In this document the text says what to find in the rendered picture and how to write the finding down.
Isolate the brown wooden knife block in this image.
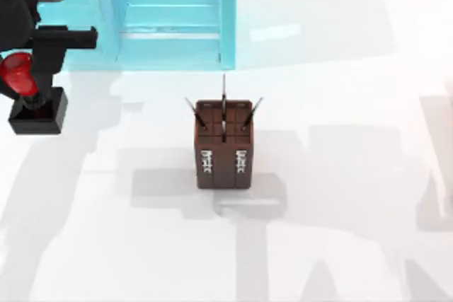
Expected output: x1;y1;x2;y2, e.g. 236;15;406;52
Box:
193;99;255;190

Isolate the red trophy with black base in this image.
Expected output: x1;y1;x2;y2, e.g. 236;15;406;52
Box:
0;51;69;136

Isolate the black handled knife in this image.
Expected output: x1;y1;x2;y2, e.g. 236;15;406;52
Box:
241;96;265;130
184;96;209;130
221;73;229;144

